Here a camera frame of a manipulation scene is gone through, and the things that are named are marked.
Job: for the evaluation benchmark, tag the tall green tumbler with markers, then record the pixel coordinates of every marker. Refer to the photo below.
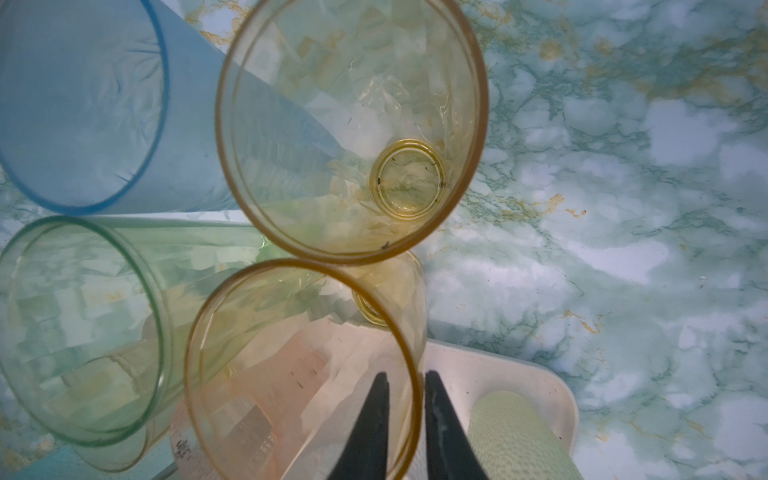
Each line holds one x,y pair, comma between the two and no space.
95,317

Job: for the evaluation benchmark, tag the short green cup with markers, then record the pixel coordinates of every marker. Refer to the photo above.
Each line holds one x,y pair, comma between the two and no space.
511,440

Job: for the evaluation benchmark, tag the tall amber tumbler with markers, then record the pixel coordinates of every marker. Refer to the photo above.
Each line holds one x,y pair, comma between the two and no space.
284,354

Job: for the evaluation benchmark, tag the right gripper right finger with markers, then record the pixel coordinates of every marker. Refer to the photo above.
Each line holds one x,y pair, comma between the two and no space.
448,452

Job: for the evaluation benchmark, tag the beige plastic tray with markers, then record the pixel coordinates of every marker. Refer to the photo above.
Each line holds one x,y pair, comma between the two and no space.
468,374

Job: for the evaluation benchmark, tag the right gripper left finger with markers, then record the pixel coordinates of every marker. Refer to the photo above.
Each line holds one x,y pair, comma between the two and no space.
365,455

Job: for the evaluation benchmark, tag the tall yellow-olive tumbler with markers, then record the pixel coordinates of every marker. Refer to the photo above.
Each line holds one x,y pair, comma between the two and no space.
348,131

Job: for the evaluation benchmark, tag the tall frosted blue tumbler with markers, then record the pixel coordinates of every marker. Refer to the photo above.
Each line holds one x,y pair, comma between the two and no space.
107,107

